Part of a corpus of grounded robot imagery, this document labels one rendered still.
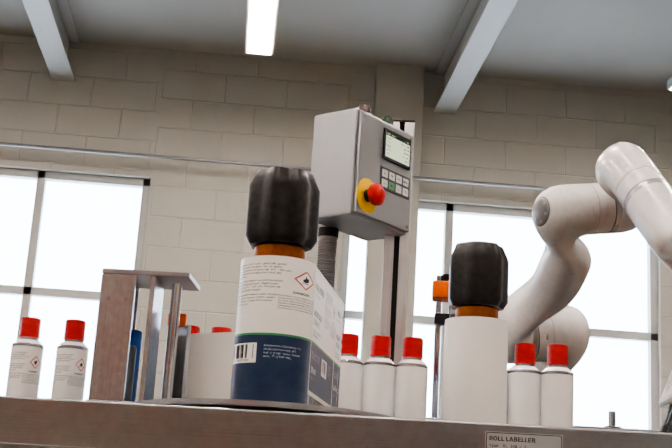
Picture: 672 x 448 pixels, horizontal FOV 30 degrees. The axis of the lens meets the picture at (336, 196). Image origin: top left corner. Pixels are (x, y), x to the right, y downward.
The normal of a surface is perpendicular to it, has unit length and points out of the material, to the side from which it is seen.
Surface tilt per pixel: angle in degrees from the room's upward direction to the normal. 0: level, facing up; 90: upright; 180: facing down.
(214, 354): 90
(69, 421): 90
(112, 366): 90
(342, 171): 90
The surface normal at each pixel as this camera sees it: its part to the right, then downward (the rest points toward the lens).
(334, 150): -0.61, -0.25
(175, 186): 0.09, -0.26
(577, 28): -0.06, 0.96
